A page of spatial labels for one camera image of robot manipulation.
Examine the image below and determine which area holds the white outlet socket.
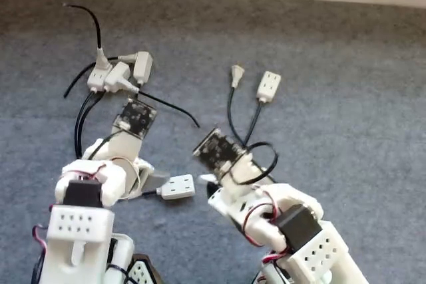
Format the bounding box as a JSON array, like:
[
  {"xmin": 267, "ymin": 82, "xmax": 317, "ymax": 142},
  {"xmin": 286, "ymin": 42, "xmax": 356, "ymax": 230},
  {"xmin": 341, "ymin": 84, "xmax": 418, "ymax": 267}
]
[
  {"xmin": 87, "ymin": 65, "xmax": 112, "ymax": 92},
  {"xmin": 156, "ymin": 174, "xmax": 196, "ymax": 201},
  {"xmin": 255, "ymin": 71, "xmax": 282, "ymax": 103}
]

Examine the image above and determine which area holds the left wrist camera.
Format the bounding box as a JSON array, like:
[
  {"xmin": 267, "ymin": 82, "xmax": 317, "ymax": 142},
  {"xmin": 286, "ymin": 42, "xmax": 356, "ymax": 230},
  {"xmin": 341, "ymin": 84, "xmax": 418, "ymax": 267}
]
[{"xmin": 112, "ymin": 98, "xmax": 158, "ymax": 141}]

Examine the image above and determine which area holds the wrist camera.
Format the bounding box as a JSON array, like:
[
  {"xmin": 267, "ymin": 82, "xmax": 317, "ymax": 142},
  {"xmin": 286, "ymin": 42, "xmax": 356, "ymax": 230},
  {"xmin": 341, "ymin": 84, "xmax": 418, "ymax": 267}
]
[
  {"xmin": 192, "ymin": 127, "xmax": 252, "ymax": 182},
  {"xmin": 112, "ymin": 98, "xmax": 158, "ymax": 141}
]

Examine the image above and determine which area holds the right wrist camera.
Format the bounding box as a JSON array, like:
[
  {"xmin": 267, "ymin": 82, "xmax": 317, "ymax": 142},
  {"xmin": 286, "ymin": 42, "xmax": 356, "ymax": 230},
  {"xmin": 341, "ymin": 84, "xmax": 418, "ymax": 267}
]
[{"xmin": 192, "ymin": 127, "xmax": 252, "ymax": 182}]

